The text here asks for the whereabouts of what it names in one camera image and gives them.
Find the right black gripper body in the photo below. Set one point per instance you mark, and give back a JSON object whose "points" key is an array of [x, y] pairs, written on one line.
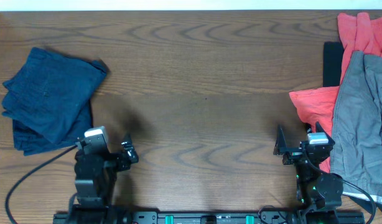
{"points": [[293, 155]]}

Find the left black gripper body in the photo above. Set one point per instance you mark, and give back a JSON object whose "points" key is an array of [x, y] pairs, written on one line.
{"points": [[117, 162]]}

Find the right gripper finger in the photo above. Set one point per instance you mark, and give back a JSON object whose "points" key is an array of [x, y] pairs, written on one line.
{"points": [[319, 128], [280, 145]]}

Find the navy blue denim shorts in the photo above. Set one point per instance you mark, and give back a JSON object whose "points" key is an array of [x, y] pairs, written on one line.
{"points": [[51, 88]]}

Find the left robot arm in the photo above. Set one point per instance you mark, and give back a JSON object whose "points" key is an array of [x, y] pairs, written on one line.
{"points": [[96, 170]]}

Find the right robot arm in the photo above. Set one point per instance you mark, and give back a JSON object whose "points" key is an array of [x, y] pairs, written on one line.
{"points": [[318, 191]]}

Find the grey garment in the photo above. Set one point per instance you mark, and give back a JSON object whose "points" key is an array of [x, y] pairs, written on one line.
{"points": [[357, 125]]}

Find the black cloth strip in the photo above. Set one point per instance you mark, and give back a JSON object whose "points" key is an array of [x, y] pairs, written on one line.
{"points": [[332, 63]]}

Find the folded navy blue garment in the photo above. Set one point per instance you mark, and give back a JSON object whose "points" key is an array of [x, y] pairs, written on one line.
{"points": [[31, 142]]}

